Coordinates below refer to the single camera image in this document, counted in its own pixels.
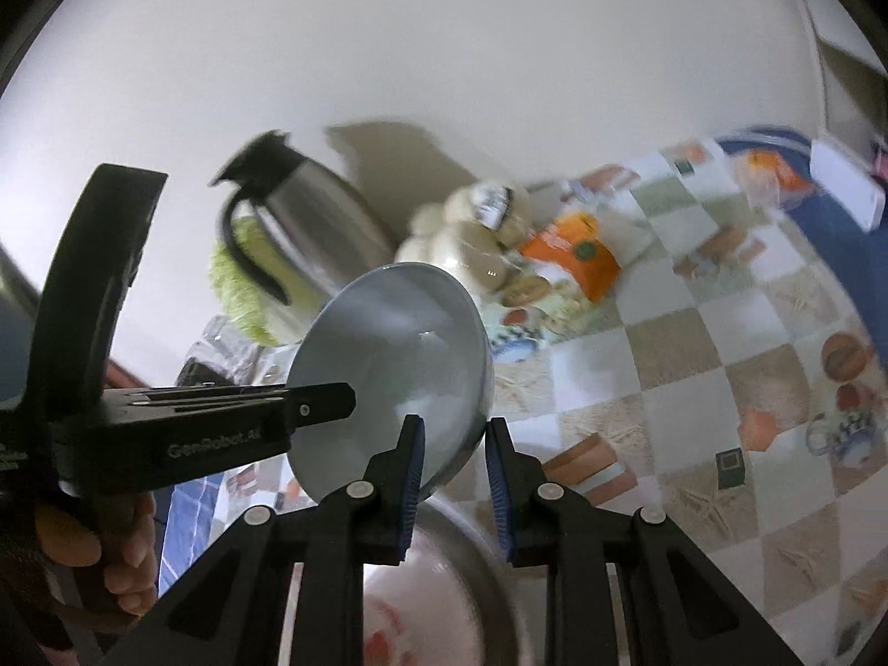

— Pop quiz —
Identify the white power box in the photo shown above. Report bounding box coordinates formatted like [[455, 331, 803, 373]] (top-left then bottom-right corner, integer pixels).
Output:
[[808, 135, 885, 231]]

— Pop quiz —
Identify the small white table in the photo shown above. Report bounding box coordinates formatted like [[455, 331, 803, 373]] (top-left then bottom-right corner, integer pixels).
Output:
[[780, 0, 879, 140]]

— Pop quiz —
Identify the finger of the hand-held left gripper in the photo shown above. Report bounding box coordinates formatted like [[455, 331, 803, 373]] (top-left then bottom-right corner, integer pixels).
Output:
[[283, 381, 357, 436]]

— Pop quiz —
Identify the person's left hand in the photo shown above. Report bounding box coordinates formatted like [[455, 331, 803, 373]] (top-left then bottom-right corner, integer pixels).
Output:
[[31, 489, 162, 632]]

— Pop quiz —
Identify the light blue bowl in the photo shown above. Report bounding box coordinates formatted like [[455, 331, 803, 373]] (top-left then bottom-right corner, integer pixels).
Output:
[[284, 261, 496, 506]]

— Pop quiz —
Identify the stainless steel thermos jug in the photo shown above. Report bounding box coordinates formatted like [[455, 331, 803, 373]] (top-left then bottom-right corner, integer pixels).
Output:
[[210, 130, 396, 306]]

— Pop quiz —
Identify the bag of steamed buns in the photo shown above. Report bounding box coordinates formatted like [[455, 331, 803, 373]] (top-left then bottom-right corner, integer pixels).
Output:
[[395, 179, 538, 299]]

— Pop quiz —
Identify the napa cabbage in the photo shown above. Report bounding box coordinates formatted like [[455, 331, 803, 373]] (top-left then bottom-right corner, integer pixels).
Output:
[[208, 215, 327, 348]]

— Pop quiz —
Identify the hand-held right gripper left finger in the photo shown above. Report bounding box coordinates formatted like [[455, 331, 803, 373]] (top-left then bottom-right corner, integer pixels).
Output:
[[104, 414, 426, 666]]

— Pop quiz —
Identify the small orange snack packet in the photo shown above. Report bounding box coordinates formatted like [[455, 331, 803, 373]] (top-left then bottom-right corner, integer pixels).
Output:
[[739, 149, 816, 209]]

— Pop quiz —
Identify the stainless steel plate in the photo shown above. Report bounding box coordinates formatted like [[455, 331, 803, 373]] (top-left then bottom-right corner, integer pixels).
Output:
[[291, 492, 535, 666]]

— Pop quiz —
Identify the large orange snack packet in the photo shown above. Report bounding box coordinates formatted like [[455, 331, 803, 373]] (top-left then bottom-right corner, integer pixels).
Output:
[[520, 211, 657, 302]]

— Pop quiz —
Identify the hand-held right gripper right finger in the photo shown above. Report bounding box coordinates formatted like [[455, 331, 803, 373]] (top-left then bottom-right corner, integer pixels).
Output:
[[484, 417, 806, 666]]

